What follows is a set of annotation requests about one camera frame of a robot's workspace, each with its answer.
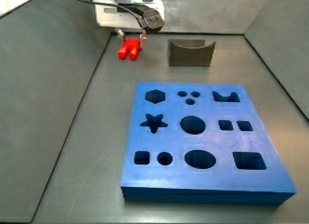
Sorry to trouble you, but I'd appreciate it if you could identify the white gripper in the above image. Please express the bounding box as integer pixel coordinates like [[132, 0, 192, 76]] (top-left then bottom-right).
[[93, 0, 165, 49]]

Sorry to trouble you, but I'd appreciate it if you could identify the red square-circle object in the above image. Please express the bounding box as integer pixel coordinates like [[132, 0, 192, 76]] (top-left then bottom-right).
[[118, 38, 142, 61]]

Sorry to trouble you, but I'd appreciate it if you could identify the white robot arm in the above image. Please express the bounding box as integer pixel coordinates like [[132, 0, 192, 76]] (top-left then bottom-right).
[[93, 0, 165, 47]]

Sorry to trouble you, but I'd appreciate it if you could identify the black curved fixture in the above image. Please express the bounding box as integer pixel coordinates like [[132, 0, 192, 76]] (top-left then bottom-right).
[[168, 39, 217, 67]]

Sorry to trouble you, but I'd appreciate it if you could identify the blue foam shape board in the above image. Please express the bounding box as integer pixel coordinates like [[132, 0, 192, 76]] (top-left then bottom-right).
[[121, 82, 297, 206]]

